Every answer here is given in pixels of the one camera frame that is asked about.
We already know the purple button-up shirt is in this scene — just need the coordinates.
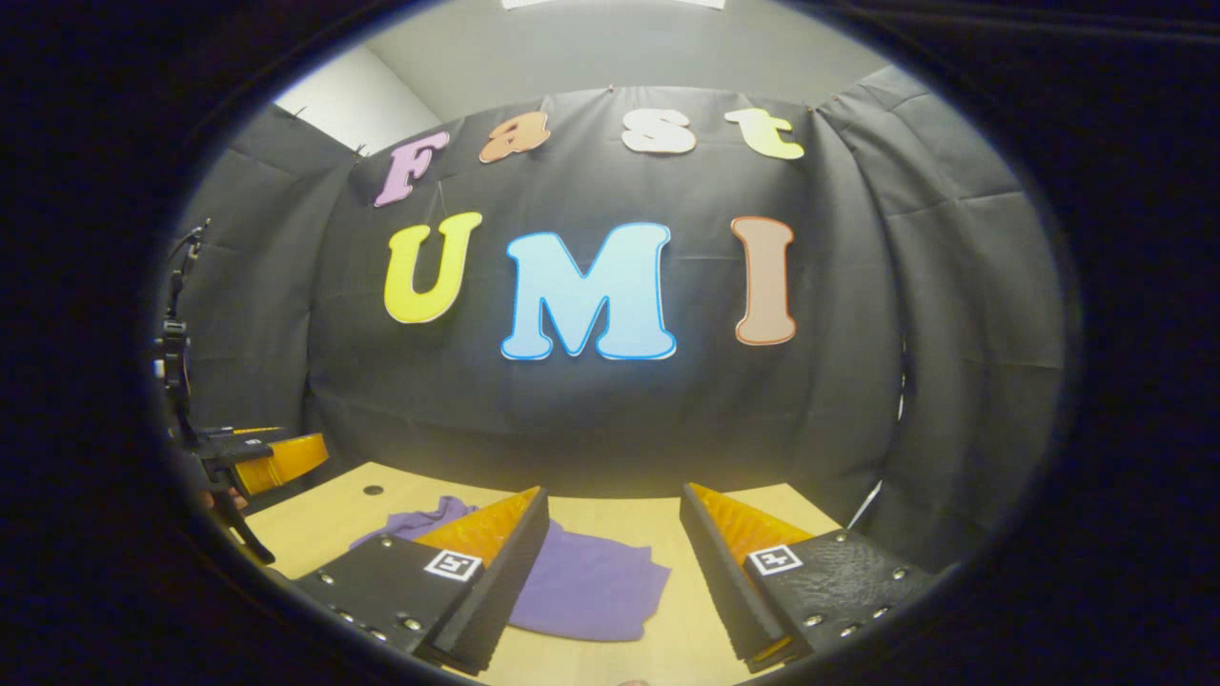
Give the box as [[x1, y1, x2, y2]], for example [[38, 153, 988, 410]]
[[350, 495, 671, 642]]

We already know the white cable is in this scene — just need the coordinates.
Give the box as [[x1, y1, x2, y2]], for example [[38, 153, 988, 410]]
[[846, 476, 884, 531]]

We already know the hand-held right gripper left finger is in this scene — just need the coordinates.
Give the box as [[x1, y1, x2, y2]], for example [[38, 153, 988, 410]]
[[291, 486, 551, 676]]

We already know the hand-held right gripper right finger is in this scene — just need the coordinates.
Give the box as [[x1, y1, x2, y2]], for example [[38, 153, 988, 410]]
[[679, 481, 940, 673]]

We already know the black backdrop cloth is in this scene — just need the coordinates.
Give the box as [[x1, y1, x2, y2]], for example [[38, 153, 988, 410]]
[[157, 62, 1067, 573]]

